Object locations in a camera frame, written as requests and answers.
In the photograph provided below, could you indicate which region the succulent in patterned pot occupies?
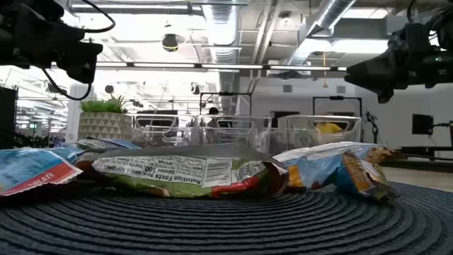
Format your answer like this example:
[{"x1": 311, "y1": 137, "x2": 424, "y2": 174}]
[{"x1": 78, "y1": 94, "x2": 134, "y2": 142}]

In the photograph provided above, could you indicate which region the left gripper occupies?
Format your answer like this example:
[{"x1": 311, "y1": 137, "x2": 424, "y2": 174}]
[{"x1": 0, "y1": 0, "x2": 103, "y2": 84}]

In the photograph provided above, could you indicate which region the orange-trimmed blue granola bar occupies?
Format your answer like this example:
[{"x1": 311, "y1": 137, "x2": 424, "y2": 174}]
[
  {"x1": 336, "y1": 151, "x2": 401, "y2": 203},
  {"x1": 274, "y1": 141, "x2": 407, "y2": 191}
]

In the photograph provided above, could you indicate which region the black monitor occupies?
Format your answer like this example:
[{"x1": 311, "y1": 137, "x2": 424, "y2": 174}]
[{"x1": 411, "y1": 113, "x2": 435, "y2": 136}]

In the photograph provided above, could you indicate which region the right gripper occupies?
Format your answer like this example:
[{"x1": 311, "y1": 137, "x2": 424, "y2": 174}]
[{"x1": 345, "y1": 23, "x2": 453, "y2": 104}]

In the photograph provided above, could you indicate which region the round dark woven placemat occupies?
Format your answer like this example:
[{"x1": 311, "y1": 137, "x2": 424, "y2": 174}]
[{"x1": 0, "y1": 181, "x2": 453, "y2": 255}]

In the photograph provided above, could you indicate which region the black dome with yellow ring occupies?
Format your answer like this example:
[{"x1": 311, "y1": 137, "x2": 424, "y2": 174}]
[{"x1": 161, "y1": 33, "x2": 180, "y2": 53}]

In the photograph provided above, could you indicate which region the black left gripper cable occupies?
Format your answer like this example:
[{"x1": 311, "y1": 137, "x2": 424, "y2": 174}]
[{"x1": 41, "y1": 67, "x2": 93, "y2": 101}]

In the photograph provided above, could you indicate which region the black tripod stand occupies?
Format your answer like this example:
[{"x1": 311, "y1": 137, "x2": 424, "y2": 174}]
[{"x1": 365, "y1": 110, "x2": 380, "y2": 145}]

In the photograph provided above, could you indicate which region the black background panel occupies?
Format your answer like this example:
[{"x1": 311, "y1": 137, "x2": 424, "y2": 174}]
[{"x1": 0, "y1": 86, "x2": 18, "y2": 149}]

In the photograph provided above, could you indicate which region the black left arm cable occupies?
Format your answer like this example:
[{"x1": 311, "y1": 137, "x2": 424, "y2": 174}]
[{"x1": 79, "y1": 0, "x2": 117, "y2": 35}]

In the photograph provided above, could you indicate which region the person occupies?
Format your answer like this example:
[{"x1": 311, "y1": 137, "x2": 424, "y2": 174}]
[
  {"x1": 314, "y1": 120, "x2": 344, "y2": 135},
  {"x1": 206, "y1": 106, "x2": 223, "y2": 129}
]

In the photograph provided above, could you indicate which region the silver blue granola bar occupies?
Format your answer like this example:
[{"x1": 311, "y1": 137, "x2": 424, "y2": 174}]
[{"x1": 76, "y1": 137, "x2": 142, "y2": 152}]

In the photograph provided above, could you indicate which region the clear plastic bin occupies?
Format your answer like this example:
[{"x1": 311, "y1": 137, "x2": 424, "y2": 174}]
[
  {"x1": 271, "y1": 115, "x2": 362, "y2": 156},
  {"x1": 132, "y1": 113, "x2": 199, "y2": 148},
  {"x1": 196, "y1": 115, "x2": 273, "y2": 153}
]

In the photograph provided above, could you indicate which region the long ceiling light strip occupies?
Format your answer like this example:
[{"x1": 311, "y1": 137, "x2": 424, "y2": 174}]
[{"x1": 95, "y1": 62, "x2": 348, "y2": 72}]

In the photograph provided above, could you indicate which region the dark background table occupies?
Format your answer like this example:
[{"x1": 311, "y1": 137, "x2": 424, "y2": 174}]
[{"x1": 380, "y1": 144, "x2": 453, "y2": 169}]

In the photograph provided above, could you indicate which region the black metal gantry frame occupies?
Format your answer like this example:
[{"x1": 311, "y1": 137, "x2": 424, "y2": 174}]
[
  {"x1": 199, "y1": 91, "x2": 253, "y2": 117},
  {"x1": 312, "y1": 95, "x2": 364, "y2": 118}
]

